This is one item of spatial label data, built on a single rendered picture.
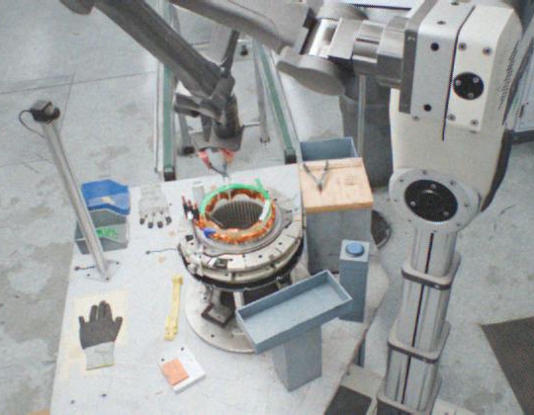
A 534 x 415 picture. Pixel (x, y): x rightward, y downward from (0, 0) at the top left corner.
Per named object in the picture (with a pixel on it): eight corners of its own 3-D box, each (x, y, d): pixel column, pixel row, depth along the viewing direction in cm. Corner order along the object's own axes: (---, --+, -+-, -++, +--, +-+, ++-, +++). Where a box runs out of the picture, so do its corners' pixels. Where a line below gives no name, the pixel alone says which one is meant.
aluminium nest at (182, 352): (156, 362, 159) (154, 357, 158) (185, 346, 163) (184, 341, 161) (176, 394, 152) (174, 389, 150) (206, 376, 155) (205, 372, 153)
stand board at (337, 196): (298, 169, 176) (297, 162, 174) (361, 163, 175) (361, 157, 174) (304, 213, 161) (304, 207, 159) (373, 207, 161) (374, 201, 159)
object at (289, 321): (265, 410, 146) (255, 344, 127) (246, 377, 154) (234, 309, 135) (349, 368, 154) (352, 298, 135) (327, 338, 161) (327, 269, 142)
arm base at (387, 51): (409, 118, 72) (418, 26, 64) (348, 104, 75) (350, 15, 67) (430, 85, 77) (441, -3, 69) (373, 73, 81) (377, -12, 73)
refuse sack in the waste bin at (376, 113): (330, 126, 336) (330, 72, 313) (396, 118, 339) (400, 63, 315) (347, 167, 308) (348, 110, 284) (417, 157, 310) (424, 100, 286)
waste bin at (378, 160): (331, 156, 350) (331, 73, 313) (393, 148, 352) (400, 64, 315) (346, 197, 323) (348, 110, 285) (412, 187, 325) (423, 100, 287)
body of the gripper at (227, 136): (209, 150, 127) (205, 130, 121) (217, 113, 132) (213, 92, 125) (238, 153, 127) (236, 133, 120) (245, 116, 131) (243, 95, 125)
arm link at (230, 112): (229, 109, 116) (240, 88, 118) (198, 99, 117) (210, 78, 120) (231, 129, 122) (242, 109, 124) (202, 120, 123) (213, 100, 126)
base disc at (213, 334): (188, 254, 187) (187, 252, 187) (310, 244, 187) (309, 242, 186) (180, 358, 158) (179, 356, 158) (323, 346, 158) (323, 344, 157)
